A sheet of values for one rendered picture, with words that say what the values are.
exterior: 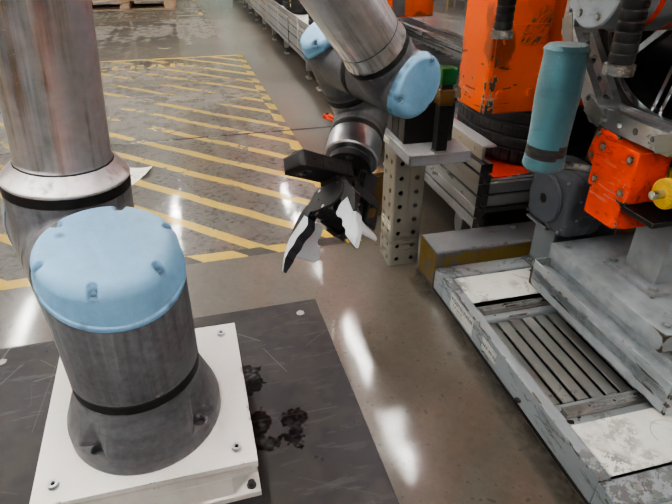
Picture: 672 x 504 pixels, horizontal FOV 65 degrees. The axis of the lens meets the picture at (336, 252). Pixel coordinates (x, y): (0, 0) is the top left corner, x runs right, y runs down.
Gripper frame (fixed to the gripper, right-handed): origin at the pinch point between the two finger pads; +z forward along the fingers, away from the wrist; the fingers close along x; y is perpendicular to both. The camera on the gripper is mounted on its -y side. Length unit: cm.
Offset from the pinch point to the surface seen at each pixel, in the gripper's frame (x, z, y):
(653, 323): -21, -21, 74
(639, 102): -30, -59, 49
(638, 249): -19, -42, 77
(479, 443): 12, 7, 63
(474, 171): 21, -77, 66
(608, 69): -35, -33, 17
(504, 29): -17, -60, 18
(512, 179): 15, -79, 78
